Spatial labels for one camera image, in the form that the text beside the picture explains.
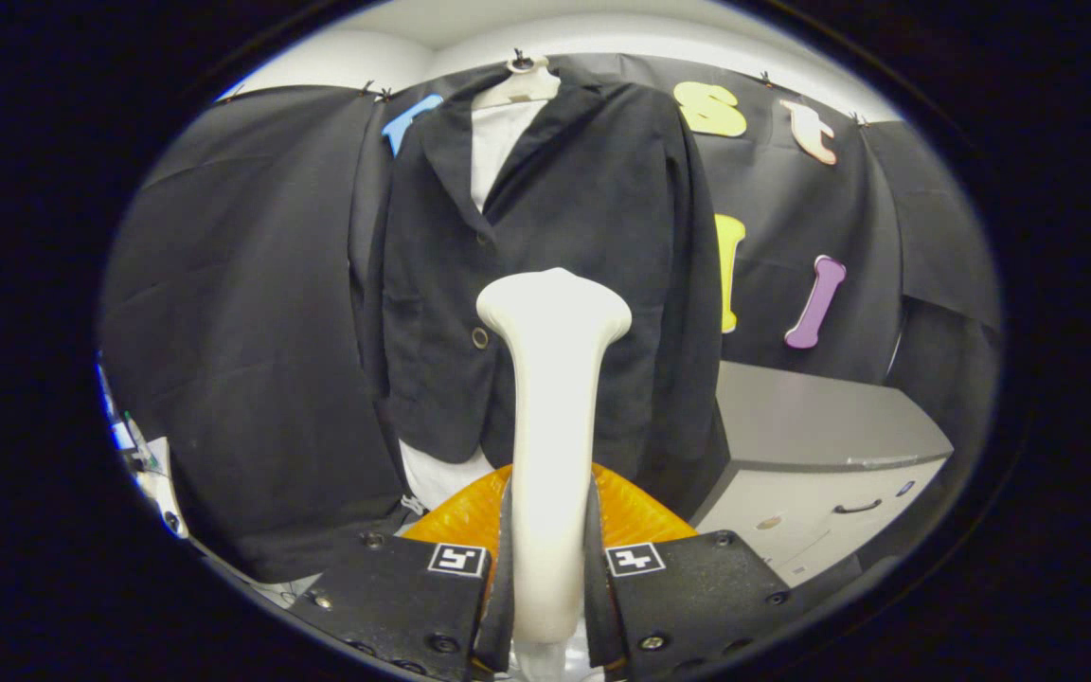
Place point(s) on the grey cabinet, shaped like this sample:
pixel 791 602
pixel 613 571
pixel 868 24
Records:
pixel 811 417

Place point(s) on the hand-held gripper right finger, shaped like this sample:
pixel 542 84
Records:
pixel 602 597

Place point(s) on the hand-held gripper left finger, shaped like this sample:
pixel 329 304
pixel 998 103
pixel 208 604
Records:
pixel 503 587

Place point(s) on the green capped bottle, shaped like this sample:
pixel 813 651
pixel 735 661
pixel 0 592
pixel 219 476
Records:
pixel 136 434

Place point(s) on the black suit jacket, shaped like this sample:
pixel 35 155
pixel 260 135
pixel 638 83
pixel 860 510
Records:
pixel 583 218

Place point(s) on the white garment steamer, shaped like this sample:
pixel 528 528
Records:
pixel 555 426

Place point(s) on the black backdrop cloth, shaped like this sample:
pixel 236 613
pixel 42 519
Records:
pixel 242 284

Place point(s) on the white shirt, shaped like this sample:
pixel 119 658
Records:
pixel 498 142

